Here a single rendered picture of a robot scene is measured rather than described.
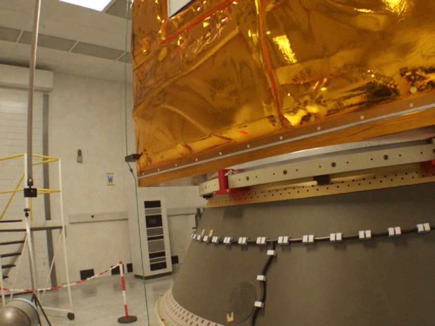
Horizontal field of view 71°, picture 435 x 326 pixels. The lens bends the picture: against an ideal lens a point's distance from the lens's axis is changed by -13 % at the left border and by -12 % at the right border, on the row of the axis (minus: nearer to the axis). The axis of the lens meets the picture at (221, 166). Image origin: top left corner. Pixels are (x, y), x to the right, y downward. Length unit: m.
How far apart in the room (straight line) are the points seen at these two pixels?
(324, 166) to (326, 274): 0.31
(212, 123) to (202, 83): 0.20
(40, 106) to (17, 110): 0.58
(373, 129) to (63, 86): 8.58
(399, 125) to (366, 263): 0.39
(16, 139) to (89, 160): 1.92
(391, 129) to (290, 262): 0.47
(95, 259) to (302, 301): 8.09
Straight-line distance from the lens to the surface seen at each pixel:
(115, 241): 9.08
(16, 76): 8.57
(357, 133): 1.06
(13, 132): 8.44
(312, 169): 1.04
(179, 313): 1.34
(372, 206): 1.01
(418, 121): 1.00
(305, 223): 1.04
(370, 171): 1.07
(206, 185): 1.44
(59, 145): 8.73
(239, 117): 1.29
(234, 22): 1.42
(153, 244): 8.64
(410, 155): 1.04
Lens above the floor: 1.60
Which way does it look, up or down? 7 degrees up
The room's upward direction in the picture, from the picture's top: 5 degrees counter-clockwise
